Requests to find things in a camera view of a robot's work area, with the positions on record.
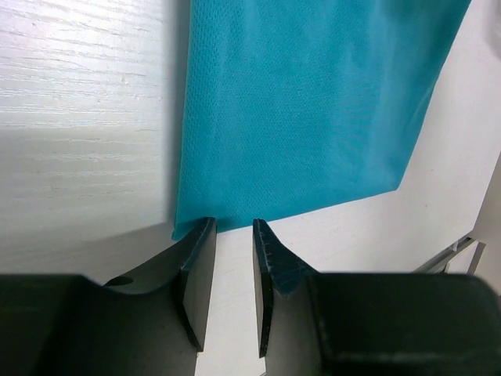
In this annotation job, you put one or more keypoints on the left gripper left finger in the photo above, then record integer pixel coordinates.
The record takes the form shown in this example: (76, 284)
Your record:
(185, 269)

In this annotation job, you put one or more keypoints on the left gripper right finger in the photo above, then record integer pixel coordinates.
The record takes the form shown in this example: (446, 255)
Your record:
(277, 271)

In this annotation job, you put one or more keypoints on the teal t shirt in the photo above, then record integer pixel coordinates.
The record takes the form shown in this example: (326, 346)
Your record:
(293, 106)

